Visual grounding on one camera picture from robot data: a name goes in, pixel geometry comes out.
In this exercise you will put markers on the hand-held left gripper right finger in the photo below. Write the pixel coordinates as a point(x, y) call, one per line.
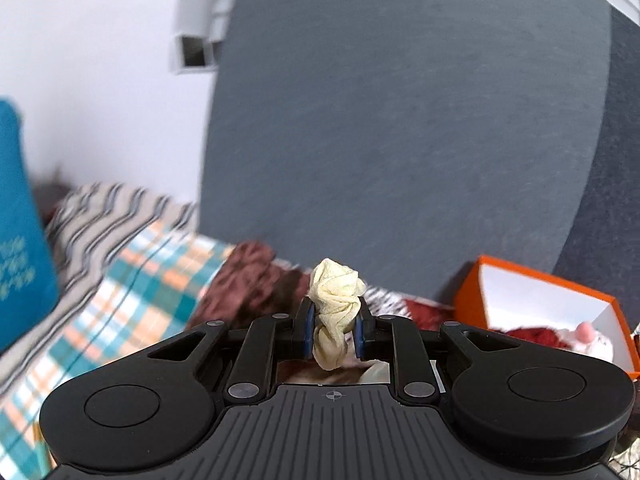
point(361, 332)

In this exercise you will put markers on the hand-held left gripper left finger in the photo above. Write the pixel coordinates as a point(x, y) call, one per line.
point(307, 330)

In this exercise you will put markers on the cream cloth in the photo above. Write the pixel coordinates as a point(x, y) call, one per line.
point(335, 300)

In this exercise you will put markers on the orange cardboard box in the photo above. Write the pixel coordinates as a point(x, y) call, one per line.
point(470, 300)

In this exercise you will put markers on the dark red knit cloth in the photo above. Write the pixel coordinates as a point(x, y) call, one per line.
point(535, 337)

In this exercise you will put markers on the white fluffy plush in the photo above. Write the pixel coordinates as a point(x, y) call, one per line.
point(595, 347)

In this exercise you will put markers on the red white printed blanket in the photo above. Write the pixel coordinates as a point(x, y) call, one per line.
point(250, 280)

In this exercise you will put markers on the plaid bedsheet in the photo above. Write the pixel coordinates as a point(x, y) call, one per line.
point(130, 290)

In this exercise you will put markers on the striped bedsheet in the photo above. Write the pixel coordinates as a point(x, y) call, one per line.
point(100, 220)

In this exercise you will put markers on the dark grey headboard panel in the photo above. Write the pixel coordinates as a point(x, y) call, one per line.
point(610, 185)

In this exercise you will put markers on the teal printed cushion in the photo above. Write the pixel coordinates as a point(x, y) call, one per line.
point(20, 240)

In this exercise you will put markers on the white wall fixture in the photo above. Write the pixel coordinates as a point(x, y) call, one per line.
point(195, 10)

